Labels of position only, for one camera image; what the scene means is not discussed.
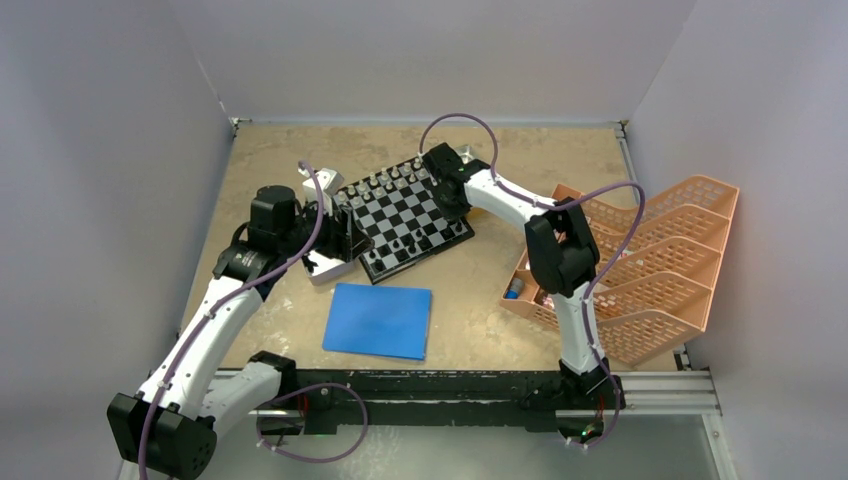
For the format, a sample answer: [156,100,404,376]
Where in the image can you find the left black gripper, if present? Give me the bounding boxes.
[278,195,372,262]

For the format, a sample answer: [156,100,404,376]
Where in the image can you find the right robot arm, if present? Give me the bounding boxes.
[418,143,605,407]

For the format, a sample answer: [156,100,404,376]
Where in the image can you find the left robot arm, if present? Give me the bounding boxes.
[107,185,370,479]

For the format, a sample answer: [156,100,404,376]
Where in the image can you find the white chess piece row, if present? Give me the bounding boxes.
[333,159,432,211]

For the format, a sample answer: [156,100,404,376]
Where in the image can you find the gold rectangular metal tin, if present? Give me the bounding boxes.
[454,145,489,168]

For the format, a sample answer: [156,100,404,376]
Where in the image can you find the black and silver chessboard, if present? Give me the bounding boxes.
[339,197,475,284]

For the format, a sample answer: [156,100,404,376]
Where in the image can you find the blue folder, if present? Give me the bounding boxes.
[322,283,432,361]

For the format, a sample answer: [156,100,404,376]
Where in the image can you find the blue capped small bottle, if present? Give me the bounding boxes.
[504,277,525,299]

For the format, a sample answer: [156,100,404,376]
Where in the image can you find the orange plastic tiered organizer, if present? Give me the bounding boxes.
[499,174,741,371]

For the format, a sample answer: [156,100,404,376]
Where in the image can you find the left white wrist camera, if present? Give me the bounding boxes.
[300,168,344,215]

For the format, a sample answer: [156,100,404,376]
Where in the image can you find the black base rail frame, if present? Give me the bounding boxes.
[142,367,720,439]

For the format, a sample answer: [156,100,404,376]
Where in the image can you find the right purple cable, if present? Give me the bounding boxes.
[418,112,647,452]

